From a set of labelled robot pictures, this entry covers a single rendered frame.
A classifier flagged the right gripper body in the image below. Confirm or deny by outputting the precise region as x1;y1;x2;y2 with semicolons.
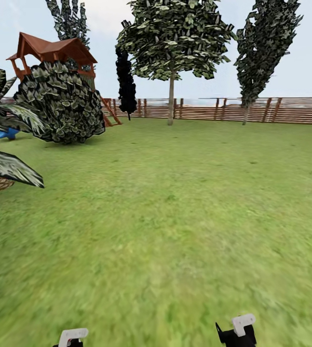
223;325;257;347

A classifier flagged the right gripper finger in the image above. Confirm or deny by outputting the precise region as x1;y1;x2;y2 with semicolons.
216;322;225;343

